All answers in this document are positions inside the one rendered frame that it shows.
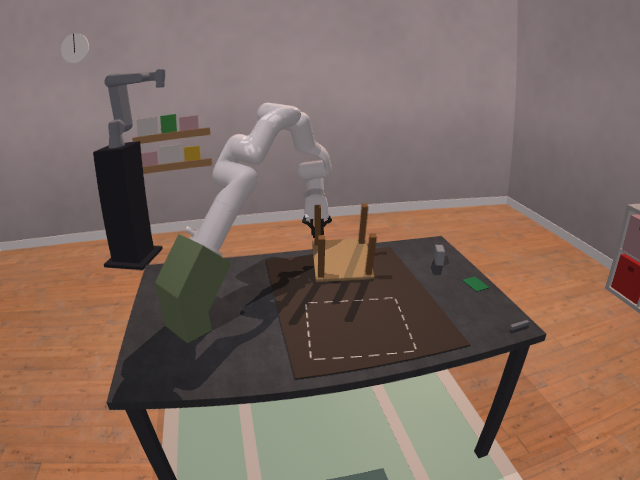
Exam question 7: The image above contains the wooden stool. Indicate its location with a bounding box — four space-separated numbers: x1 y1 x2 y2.
312 204 377 282

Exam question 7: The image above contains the brown floor mat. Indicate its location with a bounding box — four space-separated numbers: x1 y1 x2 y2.
266 247 470 379

